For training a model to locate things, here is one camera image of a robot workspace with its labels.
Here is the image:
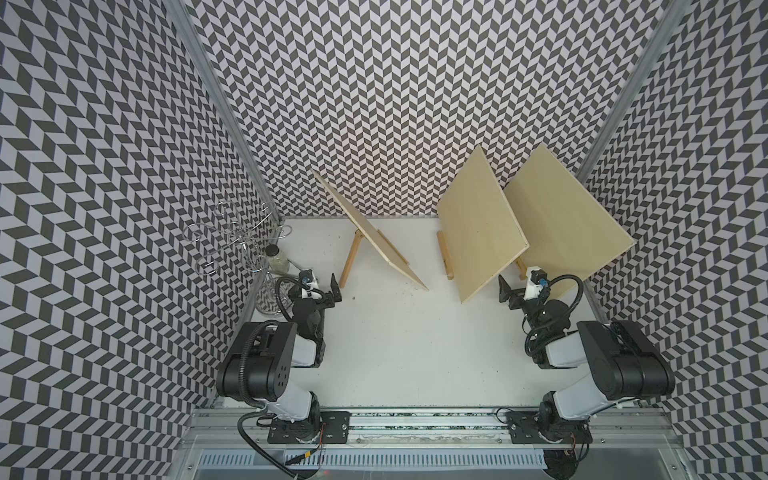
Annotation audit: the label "wooden easel frame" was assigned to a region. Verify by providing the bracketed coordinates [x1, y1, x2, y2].
[436, 230, 455, 280]
[515, 257, 527, 280]

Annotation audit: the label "plywood board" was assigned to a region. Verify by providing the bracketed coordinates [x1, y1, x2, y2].
[312, 170, 428, 290]
[437, 146, 530, 303]
[503, 145, 635, 281]

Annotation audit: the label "small wooden easel piece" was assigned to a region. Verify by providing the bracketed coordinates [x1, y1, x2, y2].
[339, 229, 409, 288]

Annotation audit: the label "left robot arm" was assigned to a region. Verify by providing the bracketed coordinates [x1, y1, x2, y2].
[216, 270, 342, 443]

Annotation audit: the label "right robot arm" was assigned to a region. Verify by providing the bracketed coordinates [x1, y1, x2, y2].
[498, 268, 676, 447]

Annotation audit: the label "metal tongs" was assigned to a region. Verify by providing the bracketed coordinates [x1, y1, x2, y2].
[287, 258, 305, 271]

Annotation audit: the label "glass spice jar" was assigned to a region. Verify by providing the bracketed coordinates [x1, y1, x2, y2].
[264, 243, 291, 275]

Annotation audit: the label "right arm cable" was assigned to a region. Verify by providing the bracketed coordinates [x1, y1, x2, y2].
[521, 274, 586, 358]

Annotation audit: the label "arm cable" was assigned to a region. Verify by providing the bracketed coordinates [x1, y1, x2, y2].
[236, 272, 319, 480]
[521, 274, 586, 358]

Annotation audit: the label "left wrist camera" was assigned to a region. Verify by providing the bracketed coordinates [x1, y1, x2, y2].
[298, 269, 322, 300]

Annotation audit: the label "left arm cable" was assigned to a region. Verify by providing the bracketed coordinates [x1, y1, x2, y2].
[236, 272, 319, 480]

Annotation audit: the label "wire mug tree stand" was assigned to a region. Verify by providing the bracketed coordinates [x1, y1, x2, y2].
[181, 200, 293, 318]

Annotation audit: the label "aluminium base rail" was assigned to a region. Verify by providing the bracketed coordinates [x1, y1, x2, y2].
[168, 407, 682, 479]

